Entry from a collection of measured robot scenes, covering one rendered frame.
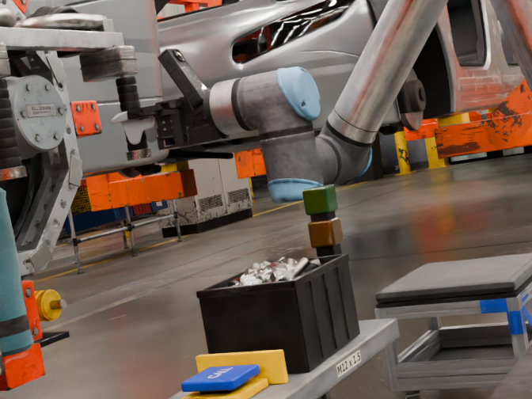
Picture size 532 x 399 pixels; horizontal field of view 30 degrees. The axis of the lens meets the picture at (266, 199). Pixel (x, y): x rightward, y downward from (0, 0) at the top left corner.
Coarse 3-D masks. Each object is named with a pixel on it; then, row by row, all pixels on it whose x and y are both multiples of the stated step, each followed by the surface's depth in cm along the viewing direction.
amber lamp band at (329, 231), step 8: (312, 224) 147; (320, 224) 146; (328, 224) 146; (336, 224) 147; (312, 232) 147; (320, 232) 146; (328, 232) 146; (336, 232) 147; (312, 240) 147; (320, 240) 147; (328, 240) 146; (336, 240) 147
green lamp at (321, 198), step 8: (328, 184) 148; (304, 192) 147; (312, 192) 146; (320, 192) 146; (328, 192) 146; (304, 200) 147; (312, 200) 146; (320, 200) 146; (328, 200) 146; (336, 200) 148; (312, 208) 147; (320, 208) 146; (328, 208) 146; (336, 208) 148
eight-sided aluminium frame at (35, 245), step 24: (0, 0) 179; (48, 72) 190; (72, 120) 193; (72, 144) 192; (48, 168) 193; (72, 168) 191; (48, 192) 191; (72, 192) 191; (48, 216) 184; (24, 240) 183; (48, 240) 183; (24, 264) 176
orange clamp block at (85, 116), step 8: (72, 104) 194; (80, 104) 196; (88, 104) 198; (96, 104) 201; (72, 112) 194; (80, 112) 196; (88, 112) 198; (96, 112) 200; (80, 120) 196; (88, 120) 198; (96, 120) 200; (80, 128) 195; (88, 128) 197; (96, 128) 200; (80, 136) 197
